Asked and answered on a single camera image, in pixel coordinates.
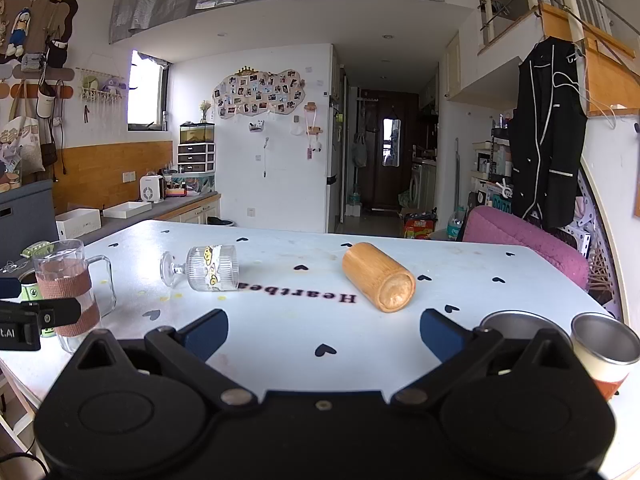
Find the green label can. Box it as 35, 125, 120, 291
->
20, 280, 56, 339

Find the grey metal cup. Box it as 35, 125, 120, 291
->
480, 310, 572, 347

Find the blue plush toy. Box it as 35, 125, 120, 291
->
7, 7, 32, 57

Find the washing machine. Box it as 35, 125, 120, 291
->
410, 159, 437, 212

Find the cloud-shaped photo board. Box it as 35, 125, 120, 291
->
212, 67, 306, 120

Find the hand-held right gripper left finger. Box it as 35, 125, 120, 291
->
72, 309, 261, 407

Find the white countertop appliance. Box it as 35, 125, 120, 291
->
139, 175, 164, 204

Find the clear footed glass cup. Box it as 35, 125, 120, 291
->
160, 245, 241, 292

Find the white box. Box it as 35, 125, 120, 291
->
55, 207, 102, 240

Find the water bottle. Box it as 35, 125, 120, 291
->
446, 209, 466, 241

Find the beige tote bag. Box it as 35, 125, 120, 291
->
0, 115, 46, 177

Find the wooden cup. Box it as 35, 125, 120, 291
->
342, 242, 417, 313

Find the black storage rack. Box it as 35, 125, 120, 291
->
489, 127, 514, 202

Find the red carton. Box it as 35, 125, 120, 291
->
403, 214, 436, 240

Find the white tray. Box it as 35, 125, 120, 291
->
102, 201, 153, 219

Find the pink chair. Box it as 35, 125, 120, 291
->
462, 205, 591, 291

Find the glass mug with pink sleeve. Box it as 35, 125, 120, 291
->
32, 239, 117, 354

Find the window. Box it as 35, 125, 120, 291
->
127, 49, 169, 132

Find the white wall hanging rack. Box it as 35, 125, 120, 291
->
74, 67, 129, 109

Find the dark grey storage box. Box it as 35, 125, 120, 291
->
0, 179, 60, 267

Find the brown wall peg board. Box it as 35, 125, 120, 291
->
0, 0, 79, 67

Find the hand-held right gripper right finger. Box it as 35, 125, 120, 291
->
390, 309, 581, 406

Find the grey hanging bag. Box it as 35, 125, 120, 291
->
352, 132, 369, 169

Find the black jacket with white trim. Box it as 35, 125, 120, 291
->
507, 37, 589, 231

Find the small drawer unit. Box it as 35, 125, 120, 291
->
177, 143, 216, 174

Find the metal cup with orange sleeve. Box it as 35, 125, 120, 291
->
570, 312, 640, 401

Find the fish tank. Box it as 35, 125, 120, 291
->
180, 122, 216, 145

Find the dark wooden door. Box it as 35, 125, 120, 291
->
359, 90, 422, 212

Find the wooden staircase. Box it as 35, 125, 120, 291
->
537, 2, 640, 117

